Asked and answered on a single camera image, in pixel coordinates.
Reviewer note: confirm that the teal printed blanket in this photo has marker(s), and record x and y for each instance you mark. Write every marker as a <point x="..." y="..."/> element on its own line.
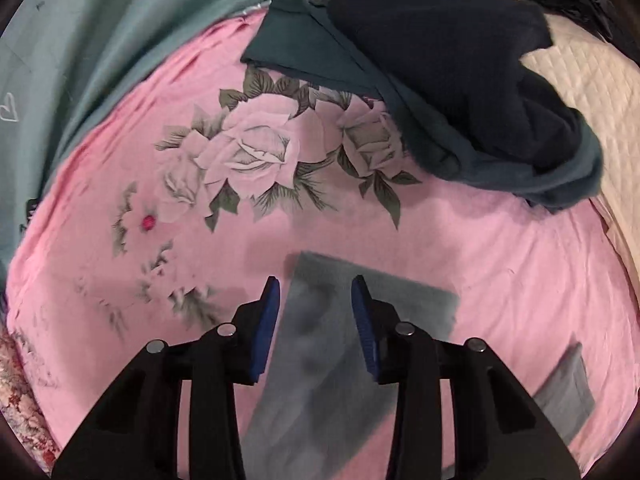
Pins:
<point x="100" y="35"/>

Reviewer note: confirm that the dark navy garment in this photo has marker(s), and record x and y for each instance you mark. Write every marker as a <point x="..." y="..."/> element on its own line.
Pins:
<point x="450" y="60"/>

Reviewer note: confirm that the red floral pillow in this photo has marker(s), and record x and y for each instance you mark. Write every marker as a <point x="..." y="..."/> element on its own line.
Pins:
<point x="20" y="405"/>

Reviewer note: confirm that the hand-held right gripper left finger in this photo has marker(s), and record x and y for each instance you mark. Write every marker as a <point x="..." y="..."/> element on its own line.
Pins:
<point x="266" y="325"/>

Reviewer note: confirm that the cream quilted blanket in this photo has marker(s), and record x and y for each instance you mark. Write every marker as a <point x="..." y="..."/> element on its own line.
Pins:
<point x="590" y="75"/>

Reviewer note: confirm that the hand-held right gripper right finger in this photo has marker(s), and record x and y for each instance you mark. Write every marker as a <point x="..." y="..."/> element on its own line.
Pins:
<point x="362" y="325"/>

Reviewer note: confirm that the pink floral bed sheet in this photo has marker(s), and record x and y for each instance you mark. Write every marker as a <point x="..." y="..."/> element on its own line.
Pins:
<point x="500" y="260"/>

